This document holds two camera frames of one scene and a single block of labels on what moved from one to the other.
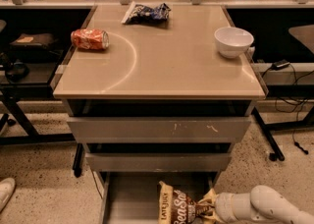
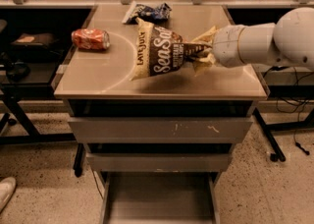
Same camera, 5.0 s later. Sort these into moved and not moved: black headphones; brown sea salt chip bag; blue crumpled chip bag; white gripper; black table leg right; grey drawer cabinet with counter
Moved: white gripper; brown sea salt chip bag
Not moved: black table leg right; grey drawer cabinet with counter; blue crumpled chip bag; black headphones
